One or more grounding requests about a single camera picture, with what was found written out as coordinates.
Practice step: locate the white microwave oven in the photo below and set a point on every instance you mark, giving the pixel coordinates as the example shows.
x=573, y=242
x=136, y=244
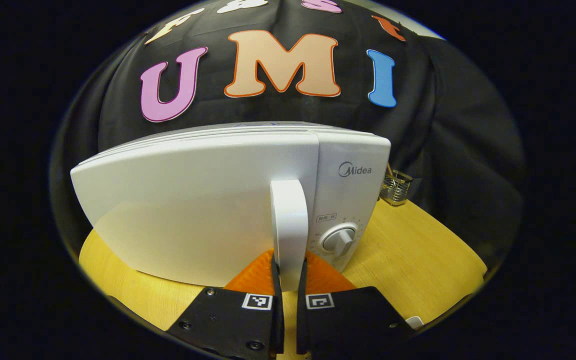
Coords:
x=168, y=200

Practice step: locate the wooden stick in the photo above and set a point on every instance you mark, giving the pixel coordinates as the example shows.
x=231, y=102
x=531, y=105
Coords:
x=389, y=169

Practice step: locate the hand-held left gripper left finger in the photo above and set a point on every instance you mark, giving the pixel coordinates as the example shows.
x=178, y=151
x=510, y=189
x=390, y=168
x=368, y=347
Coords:
x=278, y=320

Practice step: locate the white rectangular tray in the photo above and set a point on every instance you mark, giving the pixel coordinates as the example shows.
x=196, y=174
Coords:
x=414, y=322

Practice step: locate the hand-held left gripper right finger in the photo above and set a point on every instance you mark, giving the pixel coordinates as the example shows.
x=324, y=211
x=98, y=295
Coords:
x=301, y=320

